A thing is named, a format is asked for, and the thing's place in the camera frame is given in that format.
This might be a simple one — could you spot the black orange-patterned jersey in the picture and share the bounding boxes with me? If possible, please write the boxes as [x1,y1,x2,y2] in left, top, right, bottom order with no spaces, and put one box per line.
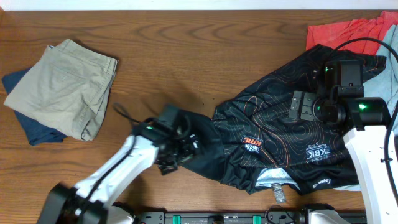
[185,45,386,195]

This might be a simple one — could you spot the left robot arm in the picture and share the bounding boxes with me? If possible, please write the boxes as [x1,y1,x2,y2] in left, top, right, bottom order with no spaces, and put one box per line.
[37,104,198,223]

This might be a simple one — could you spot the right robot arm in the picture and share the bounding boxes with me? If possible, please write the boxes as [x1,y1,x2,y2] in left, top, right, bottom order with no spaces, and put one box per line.
[289,60,397,223]

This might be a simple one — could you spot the red t-shirt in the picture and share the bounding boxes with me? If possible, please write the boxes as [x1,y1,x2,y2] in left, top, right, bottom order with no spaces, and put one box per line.
[306,11,397,50]

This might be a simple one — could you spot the light blue t-shirt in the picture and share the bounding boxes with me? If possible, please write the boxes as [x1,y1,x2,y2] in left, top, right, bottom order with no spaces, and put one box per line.
[255,46,397,195]

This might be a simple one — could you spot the folded khaki trousers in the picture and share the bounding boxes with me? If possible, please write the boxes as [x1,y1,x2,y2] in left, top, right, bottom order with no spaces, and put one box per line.
[4,39,118,141]

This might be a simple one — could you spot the folded navy blue garment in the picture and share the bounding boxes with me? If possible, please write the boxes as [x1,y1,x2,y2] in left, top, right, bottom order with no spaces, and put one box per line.
[2,68,67,146]

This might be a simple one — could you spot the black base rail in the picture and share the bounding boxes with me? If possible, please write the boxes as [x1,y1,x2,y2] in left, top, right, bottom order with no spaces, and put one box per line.
[134,203,368,224]

